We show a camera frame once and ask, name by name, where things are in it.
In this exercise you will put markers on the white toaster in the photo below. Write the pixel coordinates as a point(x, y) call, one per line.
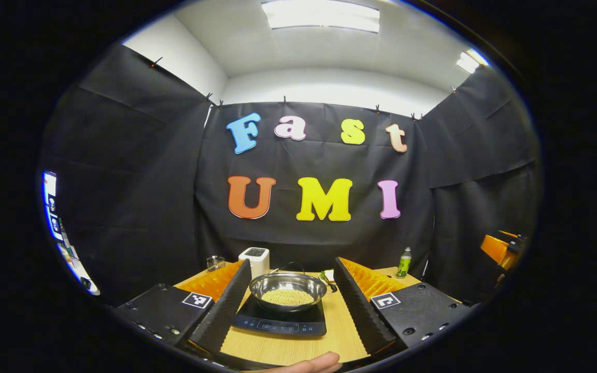
point(255, 259)

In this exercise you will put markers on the pile of soybeans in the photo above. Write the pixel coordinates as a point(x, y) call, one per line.
point(288, 297)

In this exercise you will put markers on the green label bottle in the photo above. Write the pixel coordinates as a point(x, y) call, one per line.
point(403, 265)

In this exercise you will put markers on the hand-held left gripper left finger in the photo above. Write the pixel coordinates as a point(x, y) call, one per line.
point(226, 311)

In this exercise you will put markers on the pale green plate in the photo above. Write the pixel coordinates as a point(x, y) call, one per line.
point(329, 276)

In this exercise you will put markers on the small ceiling light panel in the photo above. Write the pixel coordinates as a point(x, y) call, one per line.
point(469, 61)

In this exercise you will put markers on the black backdrop cloth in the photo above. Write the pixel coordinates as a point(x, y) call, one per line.
point(309, 238)

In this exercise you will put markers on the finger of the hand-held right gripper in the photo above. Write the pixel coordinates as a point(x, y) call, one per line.
point(495, 248)

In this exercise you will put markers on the large ceiling light panel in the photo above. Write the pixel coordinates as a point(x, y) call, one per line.
point(322, 15)

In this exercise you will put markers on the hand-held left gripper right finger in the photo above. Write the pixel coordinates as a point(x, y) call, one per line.
point(358, 311)

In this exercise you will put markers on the black induction cooktop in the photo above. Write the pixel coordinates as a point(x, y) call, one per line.
point(278, 324)

